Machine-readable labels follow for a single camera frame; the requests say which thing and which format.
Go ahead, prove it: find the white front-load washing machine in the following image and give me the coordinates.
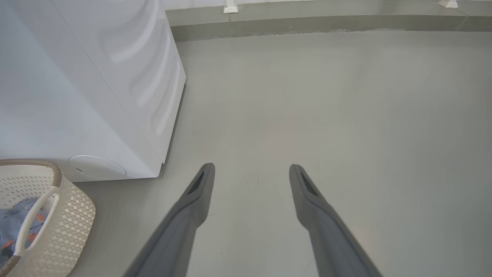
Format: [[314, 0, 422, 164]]
[[0, 0, 187, 182]]

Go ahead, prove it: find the cream perforated laundry basket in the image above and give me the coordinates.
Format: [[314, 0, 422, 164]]
[[0, 159, 96, 277]]

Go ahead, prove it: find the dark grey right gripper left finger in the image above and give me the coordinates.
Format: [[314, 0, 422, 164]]
[[123, 163, 216, 277]]

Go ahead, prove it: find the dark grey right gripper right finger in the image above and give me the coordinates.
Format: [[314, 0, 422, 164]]
[[289, 164, 383, 277]]

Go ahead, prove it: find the round filter cover panel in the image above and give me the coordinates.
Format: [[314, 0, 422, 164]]
[[68, 155, 127, 179]]

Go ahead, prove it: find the white metal railing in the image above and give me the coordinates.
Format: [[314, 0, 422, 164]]
[[224, 0, 459, 14]]

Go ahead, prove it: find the blue patterned garment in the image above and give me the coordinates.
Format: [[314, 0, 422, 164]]
[[0, 198, 48, 266]]

